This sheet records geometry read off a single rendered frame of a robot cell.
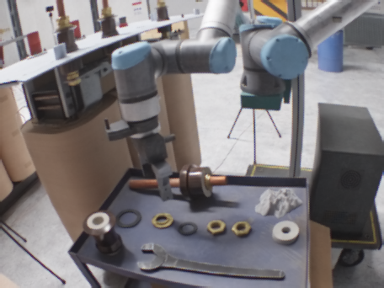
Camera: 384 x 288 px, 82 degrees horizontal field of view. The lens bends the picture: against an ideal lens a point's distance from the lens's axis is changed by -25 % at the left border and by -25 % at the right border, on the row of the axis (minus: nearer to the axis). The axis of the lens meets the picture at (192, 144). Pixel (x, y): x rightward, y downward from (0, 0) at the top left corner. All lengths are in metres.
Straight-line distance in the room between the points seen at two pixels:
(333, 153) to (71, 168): 1.08
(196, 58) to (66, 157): 0.69
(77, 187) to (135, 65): 0.73
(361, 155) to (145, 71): 0.95
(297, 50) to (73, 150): 0.87
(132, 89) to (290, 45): 0.49
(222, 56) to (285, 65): 0.30
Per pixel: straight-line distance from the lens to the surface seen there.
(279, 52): 0.85
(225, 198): 0.88
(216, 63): 0.63
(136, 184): 0.95
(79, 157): 1.12
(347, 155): 1.23
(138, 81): 0.59
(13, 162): 2.84
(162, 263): 0.71
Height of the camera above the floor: 1.44
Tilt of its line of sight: 29 degrees down
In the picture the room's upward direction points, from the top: 8 degrees counter-clockwise
